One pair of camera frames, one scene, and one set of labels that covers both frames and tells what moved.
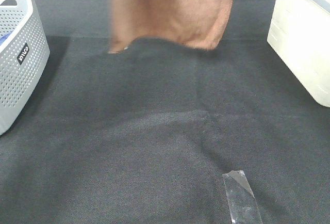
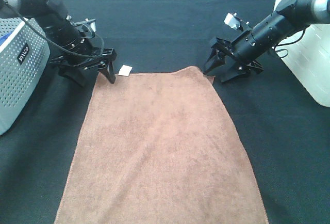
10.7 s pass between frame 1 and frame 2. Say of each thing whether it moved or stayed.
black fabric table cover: stayed
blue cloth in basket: stayed
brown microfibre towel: moved
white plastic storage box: stayed
